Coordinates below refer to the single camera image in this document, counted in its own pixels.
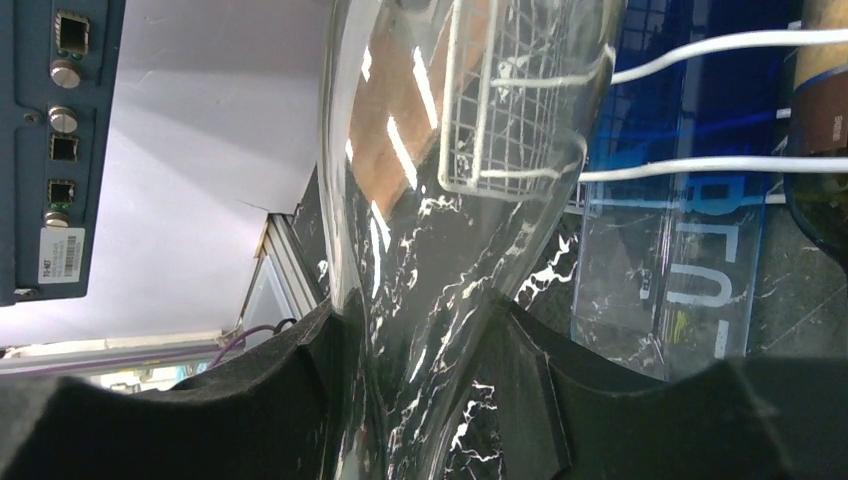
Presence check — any brown wooden board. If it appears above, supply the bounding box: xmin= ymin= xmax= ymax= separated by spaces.
xmin=347 ymin=0 xmax=492 ymax=217

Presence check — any white wire wine rack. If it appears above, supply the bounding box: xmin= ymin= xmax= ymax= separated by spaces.
xmin=414 ymin=1 xmax=847 ymax=216

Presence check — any dark grey flat box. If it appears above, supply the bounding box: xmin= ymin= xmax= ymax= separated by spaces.
xmin=1 ymin=0 xmax=125 ymax=306

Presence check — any dark green wine bottle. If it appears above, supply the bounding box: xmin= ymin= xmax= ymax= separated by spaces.
xmin=784 ymin=42 xmax=847 ymax=270

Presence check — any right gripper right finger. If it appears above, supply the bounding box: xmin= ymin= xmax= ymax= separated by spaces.
xmin=480 ymin=295 xmax=847 ymax=479

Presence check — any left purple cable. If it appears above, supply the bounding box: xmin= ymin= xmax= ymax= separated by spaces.
xmin=205 ymin=323 xmax=280 ymax=371

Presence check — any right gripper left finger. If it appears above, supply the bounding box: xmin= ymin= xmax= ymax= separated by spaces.
xmin=1 ymin=304 xmax=343 ymax=479

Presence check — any clear round bottle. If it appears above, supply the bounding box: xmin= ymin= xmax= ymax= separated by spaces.
xmin=316 ymin=0 xmax=628 ymax=480

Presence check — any blue glass bottle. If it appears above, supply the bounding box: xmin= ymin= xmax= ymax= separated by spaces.
xmin=570 ymin=0 xmax=796 ymax=383

